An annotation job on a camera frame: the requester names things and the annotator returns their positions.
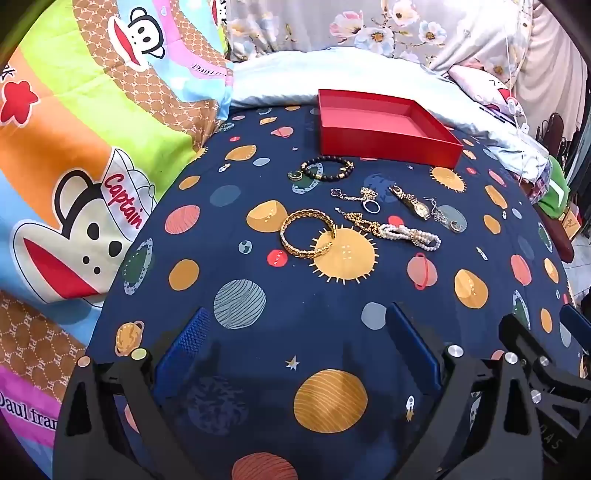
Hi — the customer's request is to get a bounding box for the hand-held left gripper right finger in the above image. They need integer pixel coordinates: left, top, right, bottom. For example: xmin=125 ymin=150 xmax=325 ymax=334
xmin=385 ymin=301 xmax=548 ymax=480

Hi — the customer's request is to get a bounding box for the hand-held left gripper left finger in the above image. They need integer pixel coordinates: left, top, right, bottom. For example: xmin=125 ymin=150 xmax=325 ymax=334
xmin=52 ymin=307 xmax=211 ymax=480

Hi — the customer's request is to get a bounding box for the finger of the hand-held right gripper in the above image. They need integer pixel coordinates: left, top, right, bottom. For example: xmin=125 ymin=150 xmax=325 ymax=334
xmin=560 ymin=304 xmax=591 ymax=352
xmin=499 ymin=314 xmax=591 ymax=467

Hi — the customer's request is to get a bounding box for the white pearl bracelet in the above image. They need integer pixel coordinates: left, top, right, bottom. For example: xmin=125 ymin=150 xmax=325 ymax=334
xmin=379 ymin=223 xmax=442 ymax=253

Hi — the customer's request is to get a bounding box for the gold chain necklace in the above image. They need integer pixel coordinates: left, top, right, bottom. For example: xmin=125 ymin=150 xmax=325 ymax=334
xmin=335 ymin=208 xmax=387 ymax=241

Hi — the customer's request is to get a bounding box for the gold braided bangle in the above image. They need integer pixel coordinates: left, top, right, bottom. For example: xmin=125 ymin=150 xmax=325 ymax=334
xmin=280 ymin=209 xmax=337 ymax=260

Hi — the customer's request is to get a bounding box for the black bead bracelet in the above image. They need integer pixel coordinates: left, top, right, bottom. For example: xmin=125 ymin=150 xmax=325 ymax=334
xmin=301 ymin=157 xmax=355 ymax=182

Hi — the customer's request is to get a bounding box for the red cardboard box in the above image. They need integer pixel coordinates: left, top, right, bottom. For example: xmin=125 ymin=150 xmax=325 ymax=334
xmin=317 ymin=89 xmax=464 ymax=169

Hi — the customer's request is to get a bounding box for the dark red stool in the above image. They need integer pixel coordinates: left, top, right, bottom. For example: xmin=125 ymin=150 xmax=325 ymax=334
xmin=540 ymin=214 xmax=576 ymax=265

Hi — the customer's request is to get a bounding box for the navy planet print bedsheet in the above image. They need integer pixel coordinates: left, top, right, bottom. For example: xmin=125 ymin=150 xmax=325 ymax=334
xmin=90 ymin=104 xmax=583 ymax=480

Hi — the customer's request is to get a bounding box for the green cloth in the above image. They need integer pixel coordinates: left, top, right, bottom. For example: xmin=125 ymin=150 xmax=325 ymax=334
xmin=537 ymin=156 xmax=574 ymax=219

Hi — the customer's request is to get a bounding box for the gold wristwatch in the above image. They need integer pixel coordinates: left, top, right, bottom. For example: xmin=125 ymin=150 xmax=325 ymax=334
xmin=388 ymin=185 xmax=433 ymax=222

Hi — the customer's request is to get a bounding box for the dark wooden chair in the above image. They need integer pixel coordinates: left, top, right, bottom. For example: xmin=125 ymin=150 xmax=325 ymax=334
xmin=536 ymin=113 xmax=567 ymax=154

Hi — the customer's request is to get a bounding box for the colourful cartoon monkey quilt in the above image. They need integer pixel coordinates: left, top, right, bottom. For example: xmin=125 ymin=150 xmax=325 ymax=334
xmin=0 ymin=0 xmax=237 ymax=480

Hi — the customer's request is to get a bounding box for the pink cartoon pillow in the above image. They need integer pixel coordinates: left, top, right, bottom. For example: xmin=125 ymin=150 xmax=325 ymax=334
xmin=448 ymin=62 xmax=525 ymax=117

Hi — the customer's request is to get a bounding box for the beige curtain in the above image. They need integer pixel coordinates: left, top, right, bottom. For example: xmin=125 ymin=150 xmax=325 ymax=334
xmin=512 ymin=4 xmax=591 ymax=139

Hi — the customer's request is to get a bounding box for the light blue quilt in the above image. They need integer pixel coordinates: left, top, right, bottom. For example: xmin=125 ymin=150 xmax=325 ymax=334
xmin=229 ymin=46 xmax=555 ymax=185

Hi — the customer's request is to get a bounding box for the grey floral blanket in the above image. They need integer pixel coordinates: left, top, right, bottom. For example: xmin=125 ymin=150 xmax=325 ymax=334
xmin=225 ymin=0 xmax=542 ymax=75

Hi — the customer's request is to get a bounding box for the silver chain necklace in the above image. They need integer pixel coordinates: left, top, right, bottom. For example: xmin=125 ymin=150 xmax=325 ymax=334
xmin=422 ymin=197 xmax=467 ymax=233

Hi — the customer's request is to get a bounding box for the gold clover chain bracelet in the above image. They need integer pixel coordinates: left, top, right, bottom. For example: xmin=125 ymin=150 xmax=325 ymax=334
xmin=329 ymin=186 xmax=375 ymax=202

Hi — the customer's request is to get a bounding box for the white cable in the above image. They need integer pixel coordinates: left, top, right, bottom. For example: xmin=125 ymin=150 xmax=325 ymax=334
xmin=502 ymin=0 xmax=533 ymax=136

